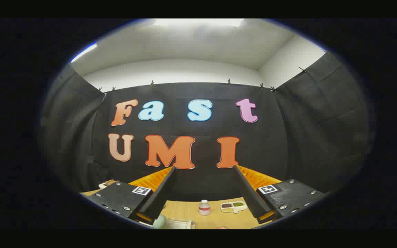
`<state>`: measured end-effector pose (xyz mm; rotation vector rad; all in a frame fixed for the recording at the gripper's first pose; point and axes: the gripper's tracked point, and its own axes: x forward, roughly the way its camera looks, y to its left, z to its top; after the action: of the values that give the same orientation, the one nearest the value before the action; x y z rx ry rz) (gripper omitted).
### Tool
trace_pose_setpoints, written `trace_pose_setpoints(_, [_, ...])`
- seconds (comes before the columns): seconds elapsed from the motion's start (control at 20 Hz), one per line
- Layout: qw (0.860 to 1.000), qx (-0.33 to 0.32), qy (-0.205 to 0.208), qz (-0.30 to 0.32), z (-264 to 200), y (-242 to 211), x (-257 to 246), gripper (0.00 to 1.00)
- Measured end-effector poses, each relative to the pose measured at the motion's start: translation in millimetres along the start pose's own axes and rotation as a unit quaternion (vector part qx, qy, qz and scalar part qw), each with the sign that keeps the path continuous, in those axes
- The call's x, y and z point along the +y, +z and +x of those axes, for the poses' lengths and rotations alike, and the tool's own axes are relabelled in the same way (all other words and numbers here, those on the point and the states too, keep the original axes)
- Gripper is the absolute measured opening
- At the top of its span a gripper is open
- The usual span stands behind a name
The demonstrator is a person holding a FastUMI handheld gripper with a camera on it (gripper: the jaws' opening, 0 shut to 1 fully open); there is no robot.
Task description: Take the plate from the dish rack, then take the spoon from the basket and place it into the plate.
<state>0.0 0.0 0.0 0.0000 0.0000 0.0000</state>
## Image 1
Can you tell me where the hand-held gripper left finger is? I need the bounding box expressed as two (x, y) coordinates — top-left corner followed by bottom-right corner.
(88, 166), (177, 226)

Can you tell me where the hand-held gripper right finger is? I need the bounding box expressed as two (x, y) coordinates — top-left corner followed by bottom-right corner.
(234, 165), (326, 224)

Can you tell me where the mint green plate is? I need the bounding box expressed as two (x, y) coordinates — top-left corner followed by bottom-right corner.
(152, 214), (166, 229)

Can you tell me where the white wire dish rack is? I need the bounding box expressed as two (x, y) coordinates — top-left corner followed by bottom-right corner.
(164, 218), (196, 229)

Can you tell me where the white divided snack tray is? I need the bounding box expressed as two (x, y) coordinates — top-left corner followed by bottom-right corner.
(220, 201), (248, 214)

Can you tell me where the clear plastic water bottle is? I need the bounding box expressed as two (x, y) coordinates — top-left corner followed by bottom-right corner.
(198, 199), (211, 216)

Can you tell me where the cream toaster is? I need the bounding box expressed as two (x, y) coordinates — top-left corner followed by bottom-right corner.
(98, 179), (120, 189)

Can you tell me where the bright strip light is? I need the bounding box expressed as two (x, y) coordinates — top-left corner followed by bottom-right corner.
(70, 42), (98, 63)

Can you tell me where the ceiling light panel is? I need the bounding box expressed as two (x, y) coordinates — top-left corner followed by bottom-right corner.
(154, 19), (246, 28)

